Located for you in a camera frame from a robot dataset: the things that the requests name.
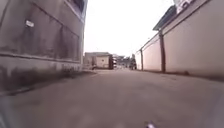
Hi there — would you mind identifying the small beige building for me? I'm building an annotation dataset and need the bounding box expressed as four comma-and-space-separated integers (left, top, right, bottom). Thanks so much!
83, 51, 116, 71

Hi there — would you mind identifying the dark gate pillar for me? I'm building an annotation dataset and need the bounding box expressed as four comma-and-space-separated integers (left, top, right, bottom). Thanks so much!
129, 54, 138, 71

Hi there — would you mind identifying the brown dirt road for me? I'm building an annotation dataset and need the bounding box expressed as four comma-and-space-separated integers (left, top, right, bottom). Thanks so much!
0, 68, 224, 128

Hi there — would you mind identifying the building with dark roof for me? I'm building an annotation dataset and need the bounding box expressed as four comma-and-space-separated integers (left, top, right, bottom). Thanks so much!
152, 0, 195, 32

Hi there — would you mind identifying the robot's own part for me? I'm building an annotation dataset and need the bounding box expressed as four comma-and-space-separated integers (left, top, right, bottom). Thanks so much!
145, 121, 157, 128

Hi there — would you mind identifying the grey concrete building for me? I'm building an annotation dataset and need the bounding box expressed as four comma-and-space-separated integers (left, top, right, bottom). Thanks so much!
0, 0, 89, 93

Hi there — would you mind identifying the beige boundary wall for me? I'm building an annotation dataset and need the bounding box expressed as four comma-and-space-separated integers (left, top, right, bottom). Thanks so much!
134, 0, 224, 82

